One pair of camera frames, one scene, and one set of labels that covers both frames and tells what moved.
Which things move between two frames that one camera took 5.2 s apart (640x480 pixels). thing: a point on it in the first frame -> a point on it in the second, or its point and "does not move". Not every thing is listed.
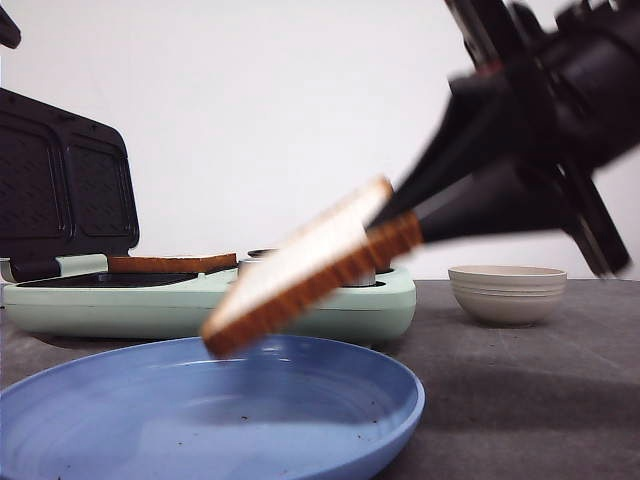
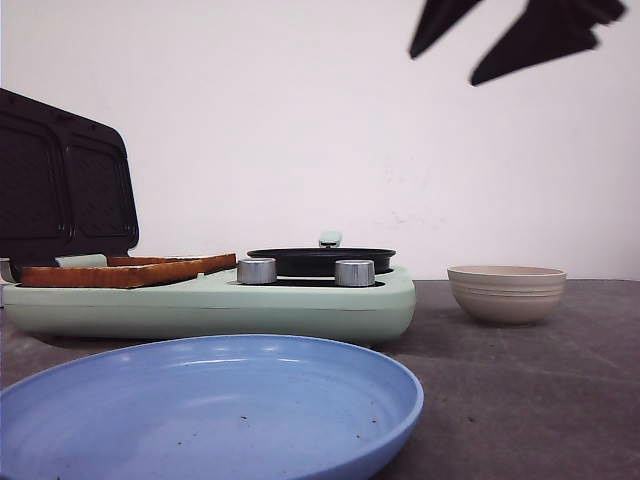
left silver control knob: [252, 269] does not move
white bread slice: [334, 253] -> [128, 276]
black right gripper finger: [505, 197] -> [547, 30]
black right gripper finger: [480, 125] -> [437, 19]
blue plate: [173, 409] does not move
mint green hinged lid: [67, 187] does not move
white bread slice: [117, 264] does not move
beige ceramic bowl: [506, 295] does not move
